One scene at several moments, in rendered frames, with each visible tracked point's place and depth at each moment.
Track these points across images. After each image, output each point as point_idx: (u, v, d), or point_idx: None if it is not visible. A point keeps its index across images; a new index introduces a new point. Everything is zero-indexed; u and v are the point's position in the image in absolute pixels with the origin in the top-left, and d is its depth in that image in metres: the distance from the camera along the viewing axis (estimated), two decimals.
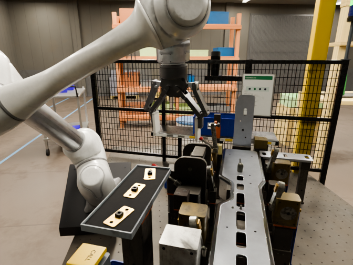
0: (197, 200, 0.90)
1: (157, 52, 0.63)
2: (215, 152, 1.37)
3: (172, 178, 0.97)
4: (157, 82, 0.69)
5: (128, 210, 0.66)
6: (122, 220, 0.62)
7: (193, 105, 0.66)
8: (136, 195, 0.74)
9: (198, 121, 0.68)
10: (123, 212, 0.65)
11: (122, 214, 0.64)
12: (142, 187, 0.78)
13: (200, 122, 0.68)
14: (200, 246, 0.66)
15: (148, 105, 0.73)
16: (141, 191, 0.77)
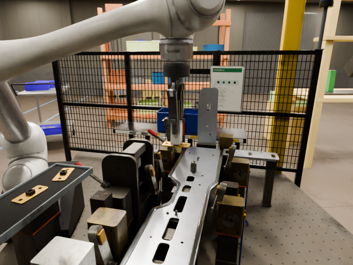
0: (122, 205, 0.77)
1: None
2: (170, 150, 1.24)
3: (99, 179, 0.84)
4: None
5: (185, 145, 0.73)
6: (171, 146, 0.73)
7: None
8: (27, 200, 0.61)
9: (173, 126, 0.71)
10: (180, 144, 0.74)
11: None
12: (41, 191, 0.65)
13: (172, 128, 0.71)
14: (91, 264, 0.53)
15: None
16: (38, 194, 0.64)
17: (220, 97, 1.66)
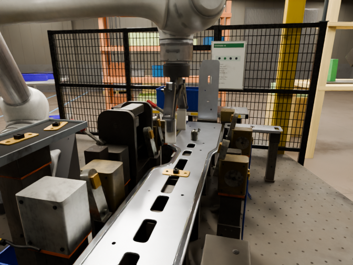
0: (118, 161, 0.73)
1: None
2: None
3: (94, 136, 0.79)
4: None
5: (184, 174, 0.75)
6: (171, 174, 0.75)
7: None
8: (15, 142, 0.56)
9: (167, 123, 0.65)
10: (180, 173, 0.76)
11: (176, 172, 0.76)
12: (31, 136, 0.60)
13: (167, 125, 0.65)
14: (83, 203, 0.49)
15: None
16: (27, 139, 0.59)
17: (221, 73, 1.62)
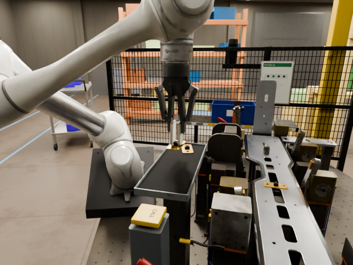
0: (233, 176, 0.90)
1: (162, 51, 0.64)
2: None
3: (206, 155, 0.96)
4: (160, 86, 0.70)
5: (283, 186, 0.92)
6: (273, 187, 0.92)
7: (182, 110, 0.69)
8: (179, 148, 0.71)
9: (180, 125, 0.71)
10: (279, 185, 0.93)
11: (277, 185, 0.93)
12: (184, 143, 0.76)
13: (182, 127, 0.71)
14: None
15: (164, 112, 0.71)
16: (183, 145, 0.74)
17: None
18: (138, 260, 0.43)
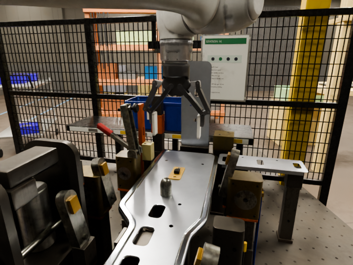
0: None
1: (162, 51, 0.64)
2: (132, 156, 0.76)
3: None
4: (159, 82, 0.69)
5: None
6: None
7: (196, 103, 0.68)
8: (180, 177, 0.74)
9: (200, 119, 0.70)
10: None
11: None
12: (183, 170, 0.78)
13: (202, 120, 0.69)
14: None
15: (148, 105, 0.72)
16: (183, 173, 0.77)
17: (215, 80, 1.19)
18: None
